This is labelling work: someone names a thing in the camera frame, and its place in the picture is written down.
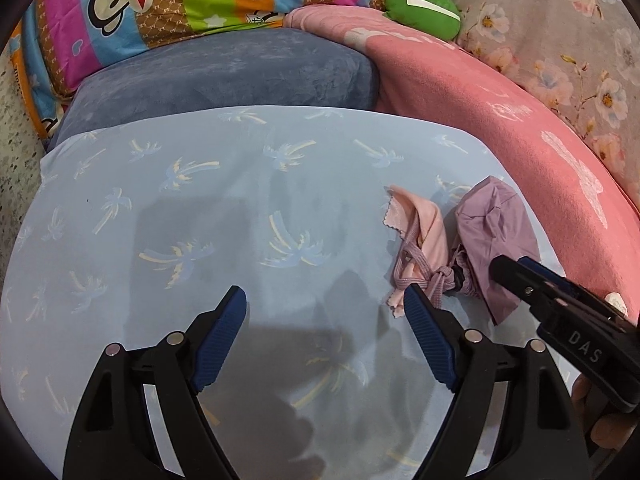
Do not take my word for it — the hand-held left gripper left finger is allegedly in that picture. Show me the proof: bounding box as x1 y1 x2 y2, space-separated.
62 285 248 480

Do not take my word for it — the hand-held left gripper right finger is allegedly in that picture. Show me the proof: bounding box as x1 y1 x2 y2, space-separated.
402 282 597 480

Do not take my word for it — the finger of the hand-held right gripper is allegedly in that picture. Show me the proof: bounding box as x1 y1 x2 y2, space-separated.
489 255 557 328
517 256 629 319

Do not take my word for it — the purple drawstring pouch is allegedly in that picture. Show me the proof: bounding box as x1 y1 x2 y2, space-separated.
392 175 541 327

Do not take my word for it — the pink cloth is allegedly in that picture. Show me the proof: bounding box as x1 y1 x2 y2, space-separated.
382 184 446 319

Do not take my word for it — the person's right hand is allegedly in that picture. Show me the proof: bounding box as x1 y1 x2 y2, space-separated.
570 375 632 443

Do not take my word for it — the light blue palm-print sheet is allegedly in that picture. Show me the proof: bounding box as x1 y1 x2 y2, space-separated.
0 105 591 480

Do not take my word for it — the pink blanket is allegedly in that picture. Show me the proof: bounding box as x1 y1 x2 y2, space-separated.
284 5 640 312

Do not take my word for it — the grey-blue pillow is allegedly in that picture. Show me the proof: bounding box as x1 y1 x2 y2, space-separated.
47 27 381 153

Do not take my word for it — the green cushion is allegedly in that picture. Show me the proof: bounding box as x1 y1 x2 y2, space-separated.
384 0 462 43

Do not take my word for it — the striped monkey print quilt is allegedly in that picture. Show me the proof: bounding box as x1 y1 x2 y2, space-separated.
10 0 416 141

